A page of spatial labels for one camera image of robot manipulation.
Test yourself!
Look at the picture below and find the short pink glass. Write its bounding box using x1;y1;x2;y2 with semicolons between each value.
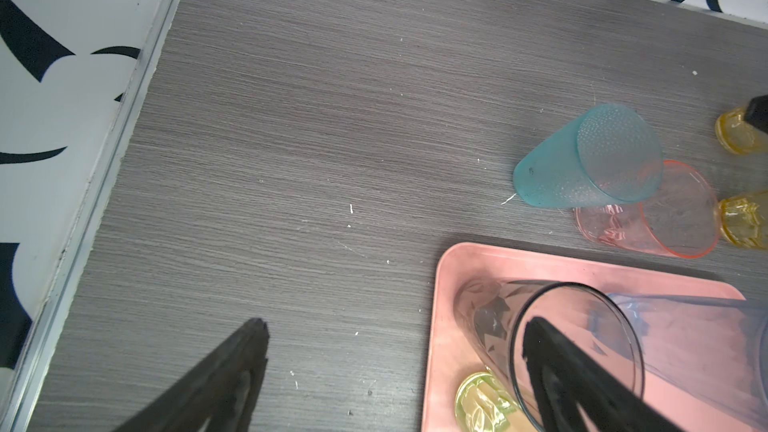
575;160;720;259

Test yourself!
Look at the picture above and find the tall blue glass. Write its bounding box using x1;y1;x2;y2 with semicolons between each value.
610;293;767;431

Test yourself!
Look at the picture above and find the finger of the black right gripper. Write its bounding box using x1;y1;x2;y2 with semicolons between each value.
743;95;768;134

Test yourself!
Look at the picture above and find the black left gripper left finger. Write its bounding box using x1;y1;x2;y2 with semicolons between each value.
117;318;270;431

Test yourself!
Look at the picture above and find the teal glass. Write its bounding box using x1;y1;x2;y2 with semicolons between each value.
512;104;664;208

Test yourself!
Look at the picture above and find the tall dark grey glass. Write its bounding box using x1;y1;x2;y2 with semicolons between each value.
453;278;645;431

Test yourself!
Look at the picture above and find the tall green glass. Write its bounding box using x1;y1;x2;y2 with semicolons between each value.
454;370;537;432

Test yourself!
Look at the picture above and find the pink tray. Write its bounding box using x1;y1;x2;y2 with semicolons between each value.
421;242;768;432

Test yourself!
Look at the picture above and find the tall yellow glass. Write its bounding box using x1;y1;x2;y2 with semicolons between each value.
715;107;767;155

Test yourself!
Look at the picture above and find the short yellow glass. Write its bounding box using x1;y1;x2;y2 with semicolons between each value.
717;190;767;251

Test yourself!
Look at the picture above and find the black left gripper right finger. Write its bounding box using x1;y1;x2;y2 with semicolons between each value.
522;317;679;431

